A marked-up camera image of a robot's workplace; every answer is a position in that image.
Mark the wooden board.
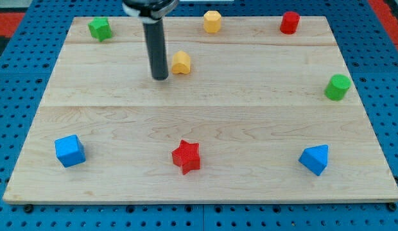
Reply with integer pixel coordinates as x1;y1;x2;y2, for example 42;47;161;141
3;16;398;205

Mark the green cylinder block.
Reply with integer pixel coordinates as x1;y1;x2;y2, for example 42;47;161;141
324;74;351;101

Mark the blue cube block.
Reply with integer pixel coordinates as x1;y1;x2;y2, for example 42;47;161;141
55;135;86;167

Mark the red star block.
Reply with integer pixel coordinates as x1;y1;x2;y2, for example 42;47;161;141
171;140;200;175

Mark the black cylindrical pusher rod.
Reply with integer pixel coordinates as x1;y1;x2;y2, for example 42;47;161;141
143;19;169;81

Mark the yellow heart block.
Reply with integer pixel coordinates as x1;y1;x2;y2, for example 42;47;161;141
171;51;191;74

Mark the red cylinder block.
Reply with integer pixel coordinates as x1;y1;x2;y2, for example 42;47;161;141
279;11;300;35

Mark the blue triangle block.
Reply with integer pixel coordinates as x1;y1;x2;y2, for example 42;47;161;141
298;144;329;176

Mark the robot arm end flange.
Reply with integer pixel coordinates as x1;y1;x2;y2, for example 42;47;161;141
122;0;179;24

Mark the green star block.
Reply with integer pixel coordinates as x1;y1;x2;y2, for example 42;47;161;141
88;17;112;42

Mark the yellow hexagon block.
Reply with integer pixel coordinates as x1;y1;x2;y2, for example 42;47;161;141
203;10;221;33

